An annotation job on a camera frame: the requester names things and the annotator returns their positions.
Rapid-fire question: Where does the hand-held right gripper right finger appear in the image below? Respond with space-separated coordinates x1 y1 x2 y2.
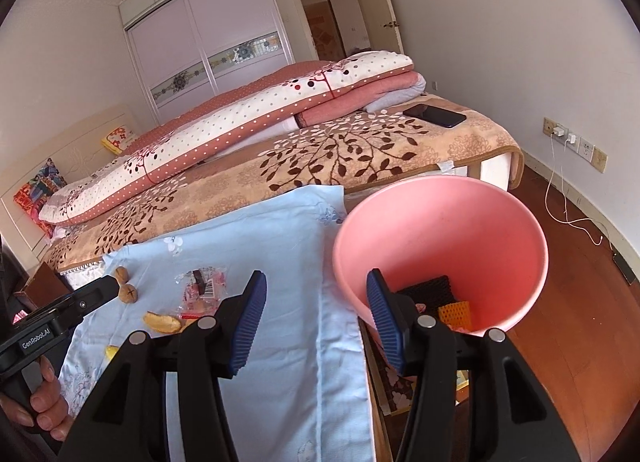
366 268 583 462

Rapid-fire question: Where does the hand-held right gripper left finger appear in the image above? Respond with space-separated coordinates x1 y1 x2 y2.
60 269 268 462

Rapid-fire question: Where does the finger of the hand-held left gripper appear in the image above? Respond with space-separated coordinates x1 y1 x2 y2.
59 275 121 332

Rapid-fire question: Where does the black foam net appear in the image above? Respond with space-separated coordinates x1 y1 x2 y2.
397 276 456 315

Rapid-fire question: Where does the yellow foam net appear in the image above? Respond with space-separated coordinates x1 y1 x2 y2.
437 299 472 332

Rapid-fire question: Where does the pink plastic bin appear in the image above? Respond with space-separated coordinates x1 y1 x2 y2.
332 177 550 383

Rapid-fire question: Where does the person's left hand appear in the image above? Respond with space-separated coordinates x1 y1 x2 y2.
0 356 76 442

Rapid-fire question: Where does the dark wooden nightstand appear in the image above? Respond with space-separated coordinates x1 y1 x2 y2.
15 262 71 313

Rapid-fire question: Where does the clear snack wrapper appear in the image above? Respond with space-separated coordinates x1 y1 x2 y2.
175 266 228 313

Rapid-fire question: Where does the brown floral stool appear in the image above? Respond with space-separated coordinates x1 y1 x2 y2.
361 327 471 418

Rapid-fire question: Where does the light blue floral cloth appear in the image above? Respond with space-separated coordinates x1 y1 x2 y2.
57 185 381 462

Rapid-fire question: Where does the colourful patchwork pillow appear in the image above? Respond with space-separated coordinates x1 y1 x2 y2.
13 158 68 238

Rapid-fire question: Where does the cream bed headboard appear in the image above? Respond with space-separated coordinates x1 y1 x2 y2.
0 103 143 253

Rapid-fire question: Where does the yellow floral pillow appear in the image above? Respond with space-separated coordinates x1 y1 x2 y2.
101 126 138 153

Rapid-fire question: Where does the bed with floral quilt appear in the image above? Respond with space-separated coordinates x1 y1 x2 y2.
42 97 521 275

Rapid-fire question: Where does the dotted tree print quilt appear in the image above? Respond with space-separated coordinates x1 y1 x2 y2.
39 50 416 224

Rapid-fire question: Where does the black smartphone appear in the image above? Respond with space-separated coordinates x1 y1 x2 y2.
402 103 467 129

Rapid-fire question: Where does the pink folded blanket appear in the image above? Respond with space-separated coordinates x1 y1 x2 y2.
295 70 428 128

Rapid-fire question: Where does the black device on floor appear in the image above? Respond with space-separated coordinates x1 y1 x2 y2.
612 252 637 285

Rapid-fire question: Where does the white sliding door wardrobe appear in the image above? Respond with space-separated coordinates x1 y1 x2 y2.
117 0 296 125

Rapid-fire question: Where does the hallway closet door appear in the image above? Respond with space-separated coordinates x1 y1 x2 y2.
295 0 371 62

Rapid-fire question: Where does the white charging cable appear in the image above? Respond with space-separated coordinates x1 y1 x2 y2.
545 136 606 246
558 142 621 255

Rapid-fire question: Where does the wall outlet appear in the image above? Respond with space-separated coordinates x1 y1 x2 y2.
543 117 569 140
578 137 609 174

